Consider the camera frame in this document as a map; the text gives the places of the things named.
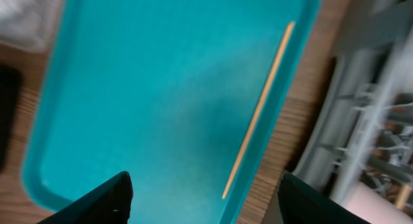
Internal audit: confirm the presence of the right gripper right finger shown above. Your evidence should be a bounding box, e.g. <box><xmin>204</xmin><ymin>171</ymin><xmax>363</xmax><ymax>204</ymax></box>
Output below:
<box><xmin>277</xmin><ymin>172</ymin><xmax>369</xmax><ymax>224</ymax></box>

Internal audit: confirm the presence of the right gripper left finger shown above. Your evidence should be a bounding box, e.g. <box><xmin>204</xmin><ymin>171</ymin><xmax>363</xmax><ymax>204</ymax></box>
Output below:
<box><xmin>38</xmin><ymin>171</ymin><xmax>133</xmax><ymax>224</ymax></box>

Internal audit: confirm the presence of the small pink bowl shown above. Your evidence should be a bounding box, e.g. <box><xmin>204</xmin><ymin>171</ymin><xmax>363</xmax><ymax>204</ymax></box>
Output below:
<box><xmin>343</xmin><ymin>183</ymin><xmax>412</xmax><ymax>224</ymax></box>

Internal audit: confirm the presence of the grey dishwasher rack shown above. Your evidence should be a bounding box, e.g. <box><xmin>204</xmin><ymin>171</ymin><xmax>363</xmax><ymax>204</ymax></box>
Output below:
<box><xmin>294</xmin><ymin>0</ymin><xmax>412</xmax><ymax>203</ymax></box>

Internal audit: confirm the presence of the clear plastic waste bin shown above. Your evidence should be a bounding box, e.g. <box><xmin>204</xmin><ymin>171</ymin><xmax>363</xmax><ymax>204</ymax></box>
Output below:
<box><xmin>1</xmin><ymin>0</ymin><xmax>64</xmax><ymax>53</ymax></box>

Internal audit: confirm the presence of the teal plastic tray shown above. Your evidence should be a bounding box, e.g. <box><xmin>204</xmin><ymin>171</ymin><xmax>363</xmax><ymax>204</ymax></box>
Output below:
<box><xmin>22</xmin><ymin>0</ymin><xmax>321</xmax><ymax>223</ymax></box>

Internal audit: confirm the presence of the black tray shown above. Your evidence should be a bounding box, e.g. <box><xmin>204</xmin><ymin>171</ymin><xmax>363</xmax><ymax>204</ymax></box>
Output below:
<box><xmin>1</xmin><ymin>64</ymin><xmax>23</xmax><ymax>171</ymax></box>

